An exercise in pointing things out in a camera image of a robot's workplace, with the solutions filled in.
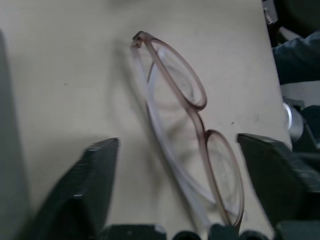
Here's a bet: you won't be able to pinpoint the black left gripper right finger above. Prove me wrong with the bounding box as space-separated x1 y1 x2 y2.
236 133 320 226

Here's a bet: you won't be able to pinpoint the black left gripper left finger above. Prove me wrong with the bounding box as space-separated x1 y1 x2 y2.
29 137 121 240

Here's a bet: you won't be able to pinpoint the pink translucent frame glasses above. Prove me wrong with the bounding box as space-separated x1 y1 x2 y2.
129 31 245 236

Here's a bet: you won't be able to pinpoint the silver metal cylinder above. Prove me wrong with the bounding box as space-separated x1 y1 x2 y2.
282 98 307 141

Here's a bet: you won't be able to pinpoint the dark blue fabric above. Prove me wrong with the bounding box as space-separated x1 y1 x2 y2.
271 31 320 86

